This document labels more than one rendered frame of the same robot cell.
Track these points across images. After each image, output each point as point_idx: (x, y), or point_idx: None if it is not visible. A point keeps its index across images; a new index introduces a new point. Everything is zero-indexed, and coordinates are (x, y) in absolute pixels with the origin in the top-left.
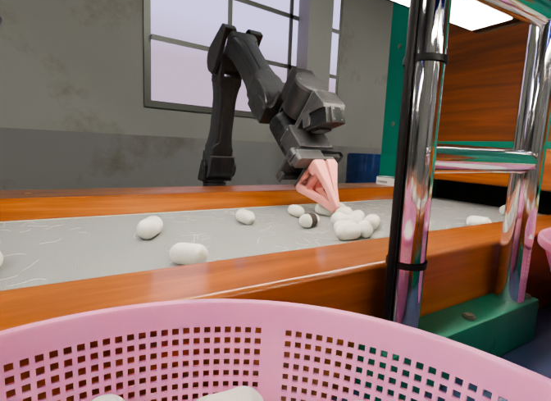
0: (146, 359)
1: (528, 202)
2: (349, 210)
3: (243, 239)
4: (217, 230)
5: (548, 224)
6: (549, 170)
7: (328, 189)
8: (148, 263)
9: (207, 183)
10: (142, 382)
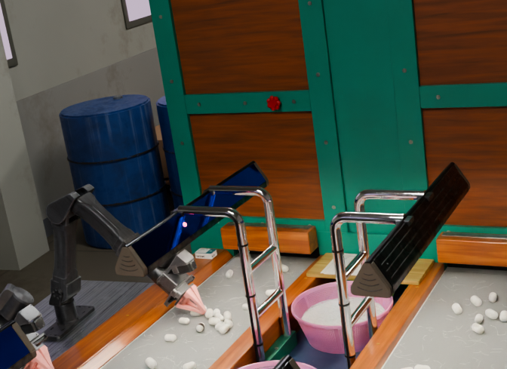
0: None
1: (284, 304)
2: (212, 310)
3: (187, 351)
4: (167, 351)
5: (296, 290)
6: (296, 243)
7: (198, 303)
8: None
9: (62, 305)
10: None
